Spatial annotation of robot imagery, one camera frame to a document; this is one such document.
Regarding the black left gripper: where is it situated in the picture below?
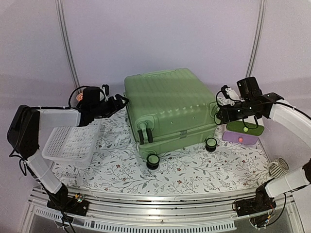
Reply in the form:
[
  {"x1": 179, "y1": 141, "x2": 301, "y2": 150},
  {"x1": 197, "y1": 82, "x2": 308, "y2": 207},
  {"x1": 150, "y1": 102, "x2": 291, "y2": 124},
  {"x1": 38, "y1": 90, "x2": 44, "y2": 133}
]
[{"x1": 93, "y1": 94, "x2": 130, "y2": 118}]

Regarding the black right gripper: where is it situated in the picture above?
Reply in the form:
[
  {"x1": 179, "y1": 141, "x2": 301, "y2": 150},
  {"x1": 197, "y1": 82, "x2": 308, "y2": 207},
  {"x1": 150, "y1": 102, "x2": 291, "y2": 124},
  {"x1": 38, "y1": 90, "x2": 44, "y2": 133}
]
[{"x1": 215, "y1": 99, "x2": 258, "y2": 123}]

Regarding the green hard-shell suitcase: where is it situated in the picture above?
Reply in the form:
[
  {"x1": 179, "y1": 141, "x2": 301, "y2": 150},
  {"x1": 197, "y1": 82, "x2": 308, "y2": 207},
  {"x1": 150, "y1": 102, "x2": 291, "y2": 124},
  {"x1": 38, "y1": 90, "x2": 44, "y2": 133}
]
[{"x1": 124, "y1": 68, "x2": 218, "y2": 169}]

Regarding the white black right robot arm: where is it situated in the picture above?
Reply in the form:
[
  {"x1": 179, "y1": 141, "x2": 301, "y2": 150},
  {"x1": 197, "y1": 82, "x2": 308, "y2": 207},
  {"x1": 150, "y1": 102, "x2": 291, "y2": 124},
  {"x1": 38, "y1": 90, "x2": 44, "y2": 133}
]
[{"x1": 216, "y1": 77, "x2": 311, "y2": 216}]

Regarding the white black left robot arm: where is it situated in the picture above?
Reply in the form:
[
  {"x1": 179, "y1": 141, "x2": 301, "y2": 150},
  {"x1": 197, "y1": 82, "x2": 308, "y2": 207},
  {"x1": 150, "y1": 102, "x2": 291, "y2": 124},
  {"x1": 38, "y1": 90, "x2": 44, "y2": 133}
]
[{"x1": 7, "y1": 84, "x2": 129, "y2": 211}]

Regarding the white green purple drawer box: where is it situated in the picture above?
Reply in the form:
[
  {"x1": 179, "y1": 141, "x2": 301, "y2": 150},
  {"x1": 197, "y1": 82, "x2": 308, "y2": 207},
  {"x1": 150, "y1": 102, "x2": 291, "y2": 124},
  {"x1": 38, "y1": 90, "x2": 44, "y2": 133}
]
[{"x1": 222, "y1": 118, "x2": 265, "y2": 145}]

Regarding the red patterned ceramic bowl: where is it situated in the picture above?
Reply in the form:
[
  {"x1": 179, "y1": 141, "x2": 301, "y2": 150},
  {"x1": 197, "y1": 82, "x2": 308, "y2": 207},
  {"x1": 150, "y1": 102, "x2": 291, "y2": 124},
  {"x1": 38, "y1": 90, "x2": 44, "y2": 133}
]
[{"x1": 76, "y1": 93, "x2": 83, "y2": 102}]

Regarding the floral patterned table cloth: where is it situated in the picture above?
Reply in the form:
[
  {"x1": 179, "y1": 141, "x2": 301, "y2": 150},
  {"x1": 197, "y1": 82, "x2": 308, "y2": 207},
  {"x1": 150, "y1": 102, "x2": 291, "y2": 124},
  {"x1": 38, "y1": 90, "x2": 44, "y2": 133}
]
[{"x1": 53, "y1": 110, "x2": 269, "y2": 196}]

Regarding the white perforated plastic basket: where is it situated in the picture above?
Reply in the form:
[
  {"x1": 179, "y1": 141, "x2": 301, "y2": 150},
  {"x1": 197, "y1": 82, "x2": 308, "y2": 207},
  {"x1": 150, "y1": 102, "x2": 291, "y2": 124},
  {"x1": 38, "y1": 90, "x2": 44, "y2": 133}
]
[{"x1": 42, "y1": 119, "x2": 101, "y2": 168}]

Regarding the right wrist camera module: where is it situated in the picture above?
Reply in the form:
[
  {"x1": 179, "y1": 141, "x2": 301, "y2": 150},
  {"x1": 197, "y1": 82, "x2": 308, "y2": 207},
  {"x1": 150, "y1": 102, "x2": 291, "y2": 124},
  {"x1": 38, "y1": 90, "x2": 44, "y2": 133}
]
[{"x1": 221, "y1": 85, "x2": 242, "y2": 106}]

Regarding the right aluminium wall post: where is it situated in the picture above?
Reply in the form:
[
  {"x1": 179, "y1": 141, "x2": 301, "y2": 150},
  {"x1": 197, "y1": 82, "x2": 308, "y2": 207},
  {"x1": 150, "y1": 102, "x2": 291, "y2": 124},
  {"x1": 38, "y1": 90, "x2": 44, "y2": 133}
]
[{"x1": 245, "y1": 0, "x2": 266, "y2": 78}]

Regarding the aluminium wall post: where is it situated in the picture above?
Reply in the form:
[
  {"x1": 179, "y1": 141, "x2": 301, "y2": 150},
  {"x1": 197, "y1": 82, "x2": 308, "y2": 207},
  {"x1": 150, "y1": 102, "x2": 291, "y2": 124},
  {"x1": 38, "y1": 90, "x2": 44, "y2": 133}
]
[
  {"x1": 245, "y1": 0, "x2": 266, "y2": 78},
  {"x1": 55, "y1": 0, "x2": 80, "y2": 88}
]

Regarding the aluminium front rail frame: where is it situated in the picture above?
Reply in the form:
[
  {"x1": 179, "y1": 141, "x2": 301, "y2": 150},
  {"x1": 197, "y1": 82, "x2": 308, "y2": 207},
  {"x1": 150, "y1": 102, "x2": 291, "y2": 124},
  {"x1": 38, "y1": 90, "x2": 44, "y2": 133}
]
[{"x1": 21, "y1": 187, "x2": 304, "y2": 233}]

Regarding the left aluminium wall post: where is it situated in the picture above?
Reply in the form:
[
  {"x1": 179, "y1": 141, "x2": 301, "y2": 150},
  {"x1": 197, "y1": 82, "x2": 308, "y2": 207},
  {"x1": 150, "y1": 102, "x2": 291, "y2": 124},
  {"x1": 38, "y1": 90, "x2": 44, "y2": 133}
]
[{"x1": 55, "y1": 0, "x2": 80, "y2": 88}]

